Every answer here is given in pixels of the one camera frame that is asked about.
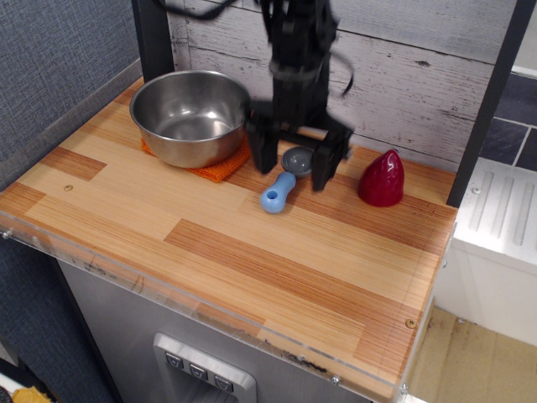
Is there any silver dispenser button panel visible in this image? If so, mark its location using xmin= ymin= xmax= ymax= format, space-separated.
xmin=153 ymin=332 xmax=258 ymax=402

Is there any yellow object at corner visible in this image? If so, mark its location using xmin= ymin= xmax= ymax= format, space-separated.
xmin=12 ymin=387 xmax=51 ymax=403

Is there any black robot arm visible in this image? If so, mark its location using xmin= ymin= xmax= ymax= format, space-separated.
xmin=244 ymin=1 xmax=352 ymax=191

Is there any orange cloth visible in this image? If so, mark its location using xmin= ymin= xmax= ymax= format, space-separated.
xmin=139 ymin=136 xmax=253 ymax=184

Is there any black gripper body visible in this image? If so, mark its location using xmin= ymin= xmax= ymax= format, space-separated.
xmin=245 ymin=69 xmax=351 ymax=146

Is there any right black frame post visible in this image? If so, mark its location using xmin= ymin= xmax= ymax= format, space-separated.
xmin=446 ymin=0 xmax=536 ymax=207

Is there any red toy beet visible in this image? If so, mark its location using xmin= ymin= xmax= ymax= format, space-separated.
xmin=357 ymin=149 xmax=404 ymax=207

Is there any grey toy fridge cabinet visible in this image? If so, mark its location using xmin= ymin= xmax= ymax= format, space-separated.
xmin=60 ymin=263 xmax=364 ymax=402

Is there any blue handled grey spoon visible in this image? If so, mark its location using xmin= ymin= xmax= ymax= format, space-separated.
xmin=260 ymin=146 xmax=313 ymax=214

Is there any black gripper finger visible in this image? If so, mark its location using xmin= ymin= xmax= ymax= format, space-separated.
xmin=247 ymin=125 xmax=279 ymax=174
xmin=311 ymin=139 xmax=350 ymax=191

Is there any clear acrylic table guard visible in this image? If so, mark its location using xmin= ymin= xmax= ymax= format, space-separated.
xmin=1 ymin=212 xmax=409 ymax=402

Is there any white ribbed cabinet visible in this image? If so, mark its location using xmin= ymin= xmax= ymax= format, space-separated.
xmin=434 ymin=159 xmax=536 ymax=344

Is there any black cable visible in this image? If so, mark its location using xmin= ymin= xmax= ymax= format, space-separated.
xmin=154 ymin=0 xmax=357 ymax=100

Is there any black frame post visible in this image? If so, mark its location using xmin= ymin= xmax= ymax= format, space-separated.
xmin=446 ymin=0 xmax=536 ymax=207
xmin=131 ymin=0 xmax=175 ymax=82

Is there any stainless steel bowl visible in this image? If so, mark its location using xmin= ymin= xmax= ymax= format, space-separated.
xmin=129 ymin=70 xmax=250 ymax=169

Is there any left black frame post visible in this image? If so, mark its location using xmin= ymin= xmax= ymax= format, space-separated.
xmin=131 ymin=0 xmax=175 ymax=82

